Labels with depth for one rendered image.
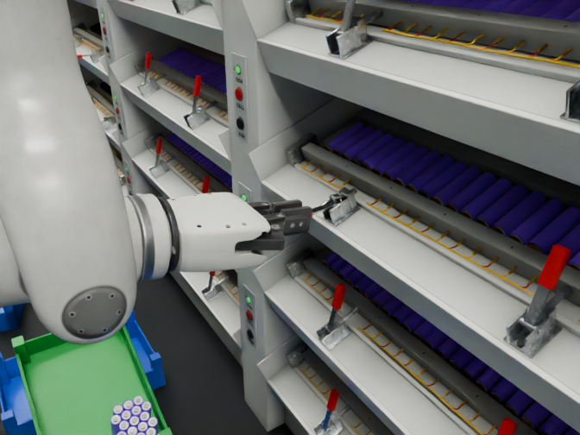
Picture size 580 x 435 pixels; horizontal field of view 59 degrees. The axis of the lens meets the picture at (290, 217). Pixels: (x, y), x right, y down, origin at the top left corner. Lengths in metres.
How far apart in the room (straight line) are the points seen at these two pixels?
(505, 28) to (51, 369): 0.99
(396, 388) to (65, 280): 0.44
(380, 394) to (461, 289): 0.22
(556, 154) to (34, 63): 0.37
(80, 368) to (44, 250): 0.78
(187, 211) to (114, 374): 0.66
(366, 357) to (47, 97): 0.51
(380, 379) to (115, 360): 0.62
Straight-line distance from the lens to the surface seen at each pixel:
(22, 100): 0.40
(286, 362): 0.98
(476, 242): 0.55
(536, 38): 0.48
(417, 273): 0.55
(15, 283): 0.47
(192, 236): 0.49
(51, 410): 1.12
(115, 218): 0.39
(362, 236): 0.60
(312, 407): 0.92
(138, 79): 1.34
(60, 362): 1.16
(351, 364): 0.72
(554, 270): 0.46
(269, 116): 0.73
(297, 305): 0.81
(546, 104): 0.42
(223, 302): 1.14
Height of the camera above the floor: 0.84
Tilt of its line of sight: 28 degrees down
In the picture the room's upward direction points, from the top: straight up
